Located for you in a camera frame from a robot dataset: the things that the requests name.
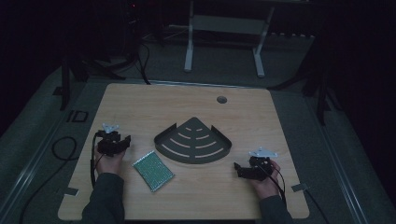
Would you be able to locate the black metal stand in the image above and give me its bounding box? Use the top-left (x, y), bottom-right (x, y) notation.
top-left (269, 46), bottom-right (344, 127)
top-left (58, 36), bottom-right (148, 112)

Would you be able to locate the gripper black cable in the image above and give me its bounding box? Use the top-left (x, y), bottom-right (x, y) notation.
top-left (89, 132), bottom-right (105, 189)
top-left (263, 165), bottom-right (288, 207)

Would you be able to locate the green patterned card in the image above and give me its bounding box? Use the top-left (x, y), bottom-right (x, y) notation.
top-left (131, 149), bottom-right (176, 193)

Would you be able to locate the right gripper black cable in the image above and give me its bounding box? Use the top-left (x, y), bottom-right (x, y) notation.
top-left (263, 165), bottom-right (288, 207)

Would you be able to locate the person's right hand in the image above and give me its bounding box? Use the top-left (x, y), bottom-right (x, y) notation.
top-left (248, 160), bottom-right (282, 201)

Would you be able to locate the white metal desk frame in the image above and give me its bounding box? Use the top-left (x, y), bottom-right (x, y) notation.
top-left (182, 0), bottom-right (276, 79)

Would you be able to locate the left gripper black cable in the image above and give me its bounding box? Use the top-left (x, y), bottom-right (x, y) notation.
top-left (89, 132), bottom-right (105, 189)

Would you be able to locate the black floor cable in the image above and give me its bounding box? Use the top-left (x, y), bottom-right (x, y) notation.
top-left (18, 135), bottom-right (78, 224)

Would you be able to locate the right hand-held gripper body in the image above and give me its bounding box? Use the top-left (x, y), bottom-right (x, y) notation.
top-left (247, 147), bottom-right (278, 182)

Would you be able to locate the person's left hand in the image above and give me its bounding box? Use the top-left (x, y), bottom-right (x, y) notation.
top-left (94, 148), bottom-right (126, 177)

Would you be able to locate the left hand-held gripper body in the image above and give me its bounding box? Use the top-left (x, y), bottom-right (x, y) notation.
top-left (95, 122), bottom-right (125, 157)

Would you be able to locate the dark grey metal corner shelf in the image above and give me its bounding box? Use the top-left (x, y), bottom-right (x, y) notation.
top-left (153, 116), bottom-right (233, 165)

